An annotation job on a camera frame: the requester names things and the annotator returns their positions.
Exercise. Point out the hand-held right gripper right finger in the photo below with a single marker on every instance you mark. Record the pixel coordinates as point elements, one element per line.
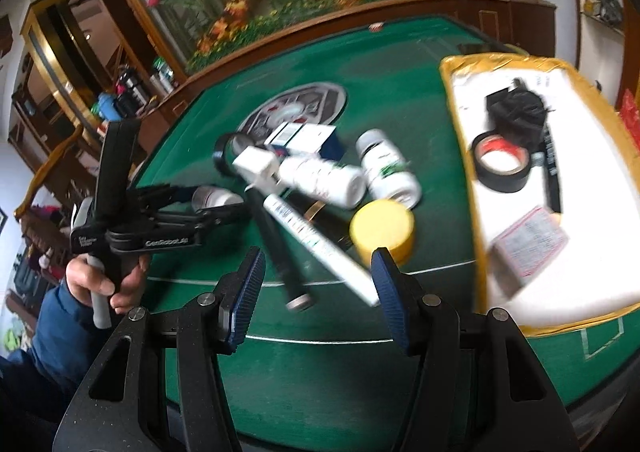
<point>392,302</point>

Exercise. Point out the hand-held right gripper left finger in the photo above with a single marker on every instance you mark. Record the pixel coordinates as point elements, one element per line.
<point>245,302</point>

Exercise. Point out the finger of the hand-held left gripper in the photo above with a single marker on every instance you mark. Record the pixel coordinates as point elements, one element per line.
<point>160,194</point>
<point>210,219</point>

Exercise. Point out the white plastic medicine bottle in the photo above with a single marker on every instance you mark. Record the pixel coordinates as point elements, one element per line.
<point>390,172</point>
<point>320,180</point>
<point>215,197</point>

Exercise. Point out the long white tube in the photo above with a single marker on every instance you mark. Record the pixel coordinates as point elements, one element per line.
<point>320,247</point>

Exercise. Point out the white box with yellow tape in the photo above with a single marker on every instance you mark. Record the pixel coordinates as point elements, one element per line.
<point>600,272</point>

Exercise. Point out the person's left forearm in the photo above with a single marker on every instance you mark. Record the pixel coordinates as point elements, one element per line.
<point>45,347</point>

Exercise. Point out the person's left hand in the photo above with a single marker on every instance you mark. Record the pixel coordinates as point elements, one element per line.
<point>80,282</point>

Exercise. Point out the black pen with silver cap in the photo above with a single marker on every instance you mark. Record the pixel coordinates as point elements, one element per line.
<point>280,252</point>

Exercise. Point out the wooden sideboard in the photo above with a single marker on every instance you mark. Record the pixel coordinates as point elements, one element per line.
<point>150,117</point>

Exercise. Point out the small black tape roll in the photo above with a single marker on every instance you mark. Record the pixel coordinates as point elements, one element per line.
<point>220,155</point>

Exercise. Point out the wooden chair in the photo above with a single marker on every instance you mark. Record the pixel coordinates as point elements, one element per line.
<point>50,172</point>

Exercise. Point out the blue jug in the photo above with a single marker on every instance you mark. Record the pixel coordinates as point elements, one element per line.
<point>107,105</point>

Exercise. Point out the white power adapter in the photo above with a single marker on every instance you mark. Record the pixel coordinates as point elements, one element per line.
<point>255,165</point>

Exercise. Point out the black thermos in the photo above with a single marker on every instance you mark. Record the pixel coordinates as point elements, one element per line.
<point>127,82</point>

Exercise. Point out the thin brown band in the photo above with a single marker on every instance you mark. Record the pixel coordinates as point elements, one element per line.
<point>315,209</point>

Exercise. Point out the green bottle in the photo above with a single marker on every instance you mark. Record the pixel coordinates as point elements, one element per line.
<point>162,70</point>

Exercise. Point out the white blue medicine box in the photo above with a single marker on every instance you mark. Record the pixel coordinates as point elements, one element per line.
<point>322,140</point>

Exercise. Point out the gold framed display cabinet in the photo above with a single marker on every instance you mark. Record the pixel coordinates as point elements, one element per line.
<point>50,47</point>

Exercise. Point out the white densely printed box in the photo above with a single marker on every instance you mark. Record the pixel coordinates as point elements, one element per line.
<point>530,244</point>

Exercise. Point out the black tape roll red core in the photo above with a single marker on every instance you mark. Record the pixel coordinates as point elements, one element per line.
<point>500,184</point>

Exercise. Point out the round mahjong table control panel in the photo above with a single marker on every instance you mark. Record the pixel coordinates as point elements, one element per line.
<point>320,100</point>

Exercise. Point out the black marker pen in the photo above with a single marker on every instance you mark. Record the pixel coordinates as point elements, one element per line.
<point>551,182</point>

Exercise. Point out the black round plastic part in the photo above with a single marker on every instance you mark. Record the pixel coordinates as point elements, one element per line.
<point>517,115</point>

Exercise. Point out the small red object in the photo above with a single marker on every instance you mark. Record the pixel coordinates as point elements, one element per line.
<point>376,26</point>

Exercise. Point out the red packet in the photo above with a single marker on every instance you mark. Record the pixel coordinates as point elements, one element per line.
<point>630,112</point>

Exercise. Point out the wooden corner cabinet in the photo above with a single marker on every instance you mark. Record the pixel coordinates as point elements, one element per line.
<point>530,27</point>

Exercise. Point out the black power tool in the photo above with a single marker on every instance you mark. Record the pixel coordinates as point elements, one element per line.
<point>607,5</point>

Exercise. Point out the glass wall shelf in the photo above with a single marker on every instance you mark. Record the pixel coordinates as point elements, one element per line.
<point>600,22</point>

